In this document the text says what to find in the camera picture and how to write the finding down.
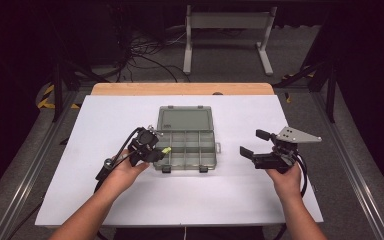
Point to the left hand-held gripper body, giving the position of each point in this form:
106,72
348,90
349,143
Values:
143,145

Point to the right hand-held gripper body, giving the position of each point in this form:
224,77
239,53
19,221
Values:
280,160

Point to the clear grey compartment box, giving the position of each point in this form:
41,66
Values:
188,146

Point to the person's right hand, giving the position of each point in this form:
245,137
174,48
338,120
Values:
288,183

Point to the person's left hand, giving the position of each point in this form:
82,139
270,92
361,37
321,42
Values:
126,175

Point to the white table cover board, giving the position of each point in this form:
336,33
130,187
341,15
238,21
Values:
180,200

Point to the wooden table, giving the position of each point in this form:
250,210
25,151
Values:
180,89

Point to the black metal stand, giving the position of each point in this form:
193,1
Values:
58,90
330,90

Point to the person's dark clothing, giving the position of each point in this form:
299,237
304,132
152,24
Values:
186,234

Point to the aluminium rail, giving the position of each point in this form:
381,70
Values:
30,170
353,170

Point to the white metal stand frame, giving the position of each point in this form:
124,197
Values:
230,20

